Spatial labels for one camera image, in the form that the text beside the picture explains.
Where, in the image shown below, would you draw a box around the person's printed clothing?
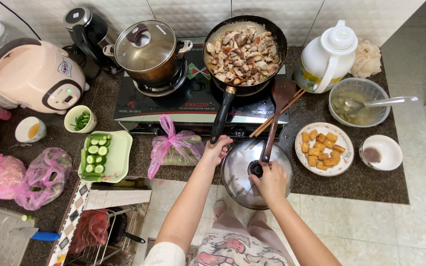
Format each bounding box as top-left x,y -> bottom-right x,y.
142,210 -> 292,266

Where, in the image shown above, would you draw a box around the small pink bag of vegetables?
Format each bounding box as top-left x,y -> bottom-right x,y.
147,114 -> 206,180

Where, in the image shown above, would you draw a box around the white bowl with dark sauce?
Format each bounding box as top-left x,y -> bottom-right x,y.
359,134 -> 404,171

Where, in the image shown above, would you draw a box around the black glass gas stove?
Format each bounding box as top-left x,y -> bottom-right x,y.
113,36 -> 290,138

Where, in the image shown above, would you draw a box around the wire dish rack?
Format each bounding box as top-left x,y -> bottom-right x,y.
64,204 -> 148,266

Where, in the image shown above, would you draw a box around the blue handled knife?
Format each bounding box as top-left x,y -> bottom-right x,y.
9,227 -> 61,242

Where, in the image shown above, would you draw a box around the black frying pan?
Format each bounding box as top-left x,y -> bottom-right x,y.
202,15 -> 288,145

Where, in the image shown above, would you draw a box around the black pan in rack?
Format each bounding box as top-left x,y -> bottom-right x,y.
106,207 -> 146,246

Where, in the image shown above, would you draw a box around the green square plate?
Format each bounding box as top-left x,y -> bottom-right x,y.
78,130 -> 134,184

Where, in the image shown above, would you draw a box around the black electric kettle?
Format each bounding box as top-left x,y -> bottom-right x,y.
63,7 -> 122,75

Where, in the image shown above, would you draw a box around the white flowered thermos jug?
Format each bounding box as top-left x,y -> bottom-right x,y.
294,20 -> 359,94

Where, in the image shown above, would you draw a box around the white patterned plate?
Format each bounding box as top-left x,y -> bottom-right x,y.
295,122 -> 355,177

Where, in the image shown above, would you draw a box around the round steel pan lid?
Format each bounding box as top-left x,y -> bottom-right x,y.
220,138 -> 294,211

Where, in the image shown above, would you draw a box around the person's left hand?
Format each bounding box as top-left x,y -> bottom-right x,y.
202,135 -> 234,167

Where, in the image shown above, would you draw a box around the person's right hand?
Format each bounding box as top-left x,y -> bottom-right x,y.
249,161 -> 289,204

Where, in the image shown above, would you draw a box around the green bowl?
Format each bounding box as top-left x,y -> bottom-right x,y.
64,105 -> 98,134

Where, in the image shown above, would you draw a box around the brown wooden spatula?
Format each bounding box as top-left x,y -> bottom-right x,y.
260,77 -> 297,163

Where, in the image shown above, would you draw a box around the wooden chopstick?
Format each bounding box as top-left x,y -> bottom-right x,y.
252,90 -> 308,139
249,88 -> 304,137

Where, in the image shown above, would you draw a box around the stir-fried meat and mushrooms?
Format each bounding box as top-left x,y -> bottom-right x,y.
206,25 -> 281,86

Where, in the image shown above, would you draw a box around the glass pot lid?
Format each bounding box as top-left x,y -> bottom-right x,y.
114,20 -> 177,73

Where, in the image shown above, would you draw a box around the pink rice cooker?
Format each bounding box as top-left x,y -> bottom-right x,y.
0,38 -> 90,115

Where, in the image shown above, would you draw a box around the clear plastic bowl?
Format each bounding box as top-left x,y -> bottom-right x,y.
328,77 -> 391,128

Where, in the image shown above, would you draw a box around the steel ladle spoon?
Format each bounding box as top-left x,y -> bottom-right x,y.
333,96 -> 419,115

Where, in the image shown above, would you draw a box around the pile of fried tofu pieces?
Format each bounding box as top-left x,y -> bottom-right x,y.
301,129 -> 346,171

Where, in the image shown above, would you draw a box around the beige crumpled cloth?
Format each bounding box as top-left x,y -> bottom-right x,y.
349,38 -> 383,78

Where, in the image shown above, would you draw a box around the black cable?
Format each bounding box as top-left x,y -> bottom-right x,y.
0,0 -> 42,40

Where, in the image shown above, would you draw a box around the chopped green herbs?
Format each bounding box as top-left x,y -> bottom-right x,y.
71,112 -> 91,132

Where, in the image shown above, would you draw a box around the pile of cucumber slices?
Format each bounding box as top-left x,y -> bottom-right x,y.
80,134 -> 112,183

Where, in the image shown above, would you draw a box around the white bowl with yellow sauce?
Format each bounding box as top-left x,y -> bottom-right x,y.
15,116 -> 47,144

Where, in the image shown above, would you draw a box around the pink bag with green vegetables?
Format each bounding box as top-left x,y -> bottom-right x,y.
14,147 -> 72,211

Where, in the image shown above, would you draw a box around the red plastic bag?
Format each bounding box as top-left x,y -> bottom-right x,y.
68,209 -> 111,255

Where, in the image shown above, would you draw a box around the steel cooking pot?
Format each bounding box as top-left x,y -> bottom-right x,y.
102,39 -> 194,88

